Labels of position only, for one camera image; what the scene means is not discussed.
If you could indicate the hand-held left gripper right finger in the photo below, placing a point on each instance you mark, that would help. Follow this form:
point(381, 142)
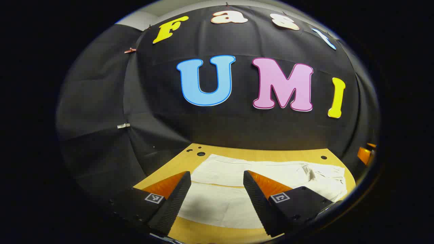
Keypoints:
point(259, 203)

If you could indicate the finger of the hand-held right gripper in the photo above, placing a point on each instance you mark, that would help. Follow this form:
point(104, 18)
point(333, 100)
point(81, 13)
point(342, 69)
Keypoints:
point(364, 155)

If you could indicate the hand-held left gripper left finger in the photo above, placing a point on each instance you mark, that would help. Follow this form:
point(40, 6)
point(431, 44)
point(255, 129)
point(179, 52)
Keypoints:
point(173, 203)

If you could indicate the white jeans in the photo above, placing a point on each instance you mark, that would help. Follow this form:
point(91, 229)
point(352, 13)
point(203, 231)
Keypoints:
point(220, 203)

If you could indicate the black backdrop cloth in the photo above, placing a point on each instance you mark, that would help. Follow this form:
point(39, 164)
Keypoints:
point(237, 128)

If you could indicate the silver cloth clip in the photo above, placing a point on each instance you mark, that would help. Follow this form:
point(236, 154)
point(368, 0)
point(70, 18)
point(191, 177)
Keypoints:
point(123, 125)

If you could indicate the copper cloth clip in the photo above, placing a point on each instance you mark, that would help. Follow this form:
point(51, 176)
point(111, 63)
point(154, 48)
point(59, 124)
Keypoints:
point(130, 50)

